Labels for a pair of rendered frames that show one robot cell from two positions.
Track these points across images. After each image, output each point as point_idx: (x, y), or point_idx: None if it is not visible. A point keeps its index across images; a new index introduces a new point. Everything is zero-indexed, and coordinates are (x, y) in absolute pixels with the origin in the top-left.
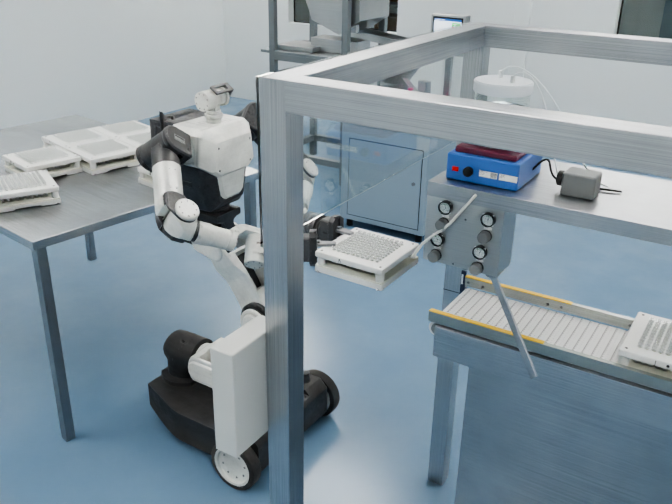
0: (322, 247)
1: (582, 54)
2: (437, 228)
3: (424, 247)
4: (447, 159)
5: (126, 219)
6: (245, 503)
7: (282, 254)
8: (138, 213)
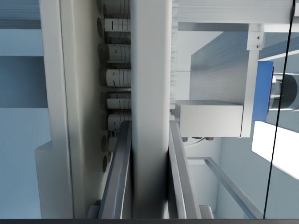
0: (166, 208)
1: (284, 54)
2: (207, 139)
3: (189, 137)
4: (260, 121)
5: None
6: None
7: None
8: None
